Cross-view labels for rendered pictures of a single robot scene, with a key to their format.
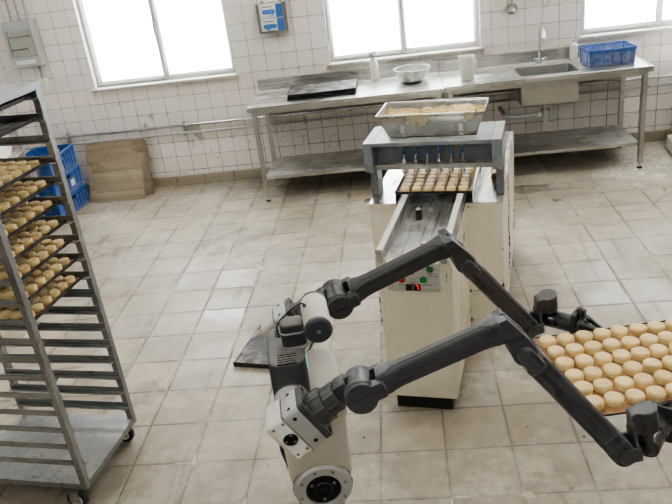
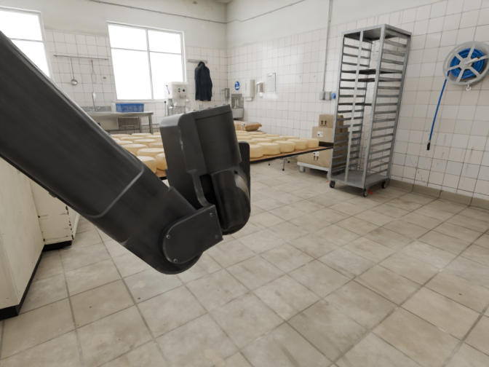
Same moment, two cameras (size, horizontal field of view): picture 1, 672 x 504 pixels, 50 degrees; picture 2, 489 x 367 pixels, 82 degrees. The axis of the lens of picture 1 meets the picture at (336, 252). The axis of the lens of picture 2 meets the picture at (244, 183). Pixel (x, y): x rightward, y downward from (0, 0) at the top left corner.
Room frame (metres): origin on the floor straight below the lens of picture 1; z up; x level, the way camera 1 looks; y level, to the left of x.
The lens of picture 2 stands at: (1.13, -0.52, 1.13)
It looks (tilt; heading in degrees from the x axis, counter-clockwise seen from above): 17 degrees down; 317
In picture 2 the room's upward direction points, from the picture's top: straight up
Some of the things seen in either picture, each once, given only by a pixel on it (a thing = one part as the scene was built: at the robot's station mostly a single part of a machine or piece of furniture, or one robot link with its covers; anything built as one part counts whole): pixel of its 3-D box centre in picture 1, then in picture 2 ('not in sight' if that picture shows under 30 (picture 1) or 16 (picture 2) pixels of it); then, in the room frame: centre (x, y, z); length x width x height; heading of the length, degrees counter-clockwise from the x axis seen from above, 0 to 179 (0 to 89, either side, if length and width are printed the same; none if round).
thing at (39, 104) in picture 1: (88, 270); not in sight; (2.96, 1.12, 0.97); 0.03 x 0.03 x 1.70; 75
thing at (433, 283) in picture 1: (413, 275); not in sight; (2.89, -0.33, 0.77); 0.24 x 0.04 x 0.14; 72
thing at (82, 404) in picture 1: (69, 403); not in sight; (3.01, 1.42, 0.24); 0.64 x 0.03 x 0.03; 75
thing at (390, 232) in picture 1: (414, 179); not in sight; (3.86, -0.50, 0.87); 2.01 x 0.03 x 0.07; 162
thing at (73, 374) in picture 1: (59, 373); not in sight; (3.01, 1.42, 0.42); 0.64 x 0.03 x 0.03; 75
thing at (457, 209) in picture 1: (466, 178); not in sight; (3.77, -0.78, 0.87); 2.01 x 0.03 x 0.07; 162
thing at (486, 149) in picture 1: (436, 162); not in sight; (3.71, -0.60, 1.01); 0.72 x 0.33 x 0.34; 72
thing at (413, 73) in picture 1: (412, 74); not in sight; (6.40, -0.87, 0.94); 0.33 x 0.33 x 0.12
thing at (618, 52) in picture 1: (607, 53); (130, 108); (6.18, -2.53, 0.95); 0.40 x 0.30 x 0.14; 86
